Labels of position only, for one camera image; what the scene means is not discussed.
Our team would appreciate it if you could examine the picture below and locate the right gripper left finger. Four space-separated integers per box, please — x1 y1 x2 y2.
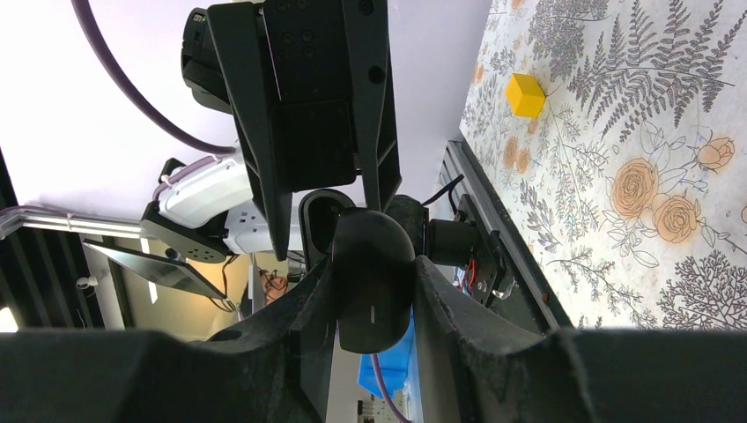
1 259 336 422

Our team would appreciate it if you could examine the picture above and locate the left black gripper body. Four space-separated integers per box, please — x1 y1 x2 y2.
207 1 390 193

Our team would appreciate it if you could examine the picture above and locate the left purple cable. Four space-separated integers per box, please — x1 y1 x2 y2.
70 0 238 157

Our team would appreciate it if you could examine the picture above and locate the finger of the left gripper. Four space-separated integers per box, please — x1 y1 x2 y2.
230 89 292 261
356 61 402 212

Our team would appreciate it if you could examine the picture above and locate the blue bin background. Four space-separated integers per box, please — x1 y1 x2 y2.
357 313 422 422

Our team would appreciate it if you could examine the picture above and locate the black earbud charging case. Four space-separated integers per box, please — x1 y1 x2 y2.
299 189 427 354

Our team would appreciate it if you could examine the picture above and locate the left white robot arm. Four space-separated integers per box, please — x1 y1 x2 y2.
141 1 402 263

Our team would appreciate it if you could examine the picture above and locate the floral table mat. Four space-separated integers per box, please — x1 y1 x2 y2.
460 1 746 330

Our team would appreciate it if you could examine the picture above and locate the yellow block near arm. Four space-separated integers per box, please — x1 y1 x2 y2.
505 73 546 119

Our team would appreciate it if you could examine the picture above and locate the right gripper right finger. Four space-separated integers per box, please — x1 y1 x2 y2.
414 256 746 422

